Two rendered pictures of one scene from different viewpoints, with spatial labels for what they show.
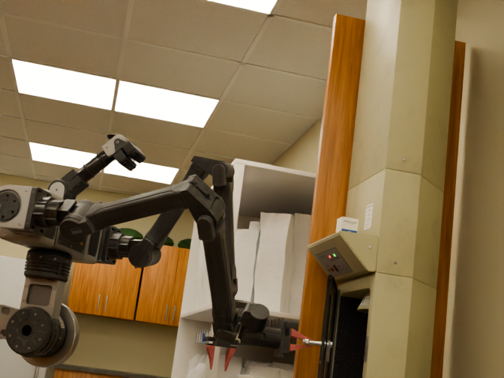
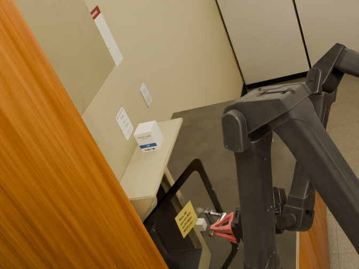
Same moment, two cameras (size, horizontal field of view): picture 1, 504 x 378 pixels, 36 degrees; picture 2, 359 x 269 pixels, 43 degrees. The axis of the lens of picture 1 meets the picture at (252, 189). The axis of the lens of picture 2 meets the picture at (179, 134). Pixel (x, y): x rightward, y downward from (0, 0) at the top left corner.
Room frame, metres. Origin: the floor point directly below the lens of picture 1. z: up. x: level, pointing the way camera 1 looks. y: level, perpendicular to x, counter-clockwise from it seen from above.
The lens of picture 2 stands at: (3.05, 0.40, 2.11)
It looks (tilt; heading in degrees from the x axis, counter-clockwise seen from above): 30 degrees down; 217
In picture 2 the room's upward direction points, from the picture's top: 25 degrees counter-clockwise
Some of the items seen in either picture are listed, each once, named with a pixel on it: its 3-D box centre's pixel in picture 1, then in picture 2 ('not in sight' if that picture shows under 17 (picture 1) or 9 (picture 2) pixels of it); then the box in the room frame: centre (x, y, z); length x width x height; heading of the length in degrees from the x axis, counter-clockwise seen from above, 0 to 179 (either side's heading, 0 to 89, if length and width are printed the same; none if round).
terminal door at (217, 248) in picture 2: (325, 349); (194, 242); (2.30, -0.27, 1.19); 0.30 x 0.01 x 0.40; 169
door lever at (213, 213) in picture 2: (313, 343); (213, 223); (2.24, -0.23, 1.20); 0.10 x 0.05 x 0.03; 169
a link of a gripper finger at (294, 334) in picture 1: (296, 343); (227, 229); (2.26, -0.18, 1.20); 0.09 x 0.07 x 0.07; 101
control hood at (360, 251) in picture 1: (339, 257); (156, 170); (2.30, -0.28, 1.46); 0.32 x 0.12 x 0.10; 11
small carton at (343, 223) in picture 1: (346, 229); (149, 136); (2.25, -0.29, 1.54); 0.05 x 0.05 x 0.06; 11
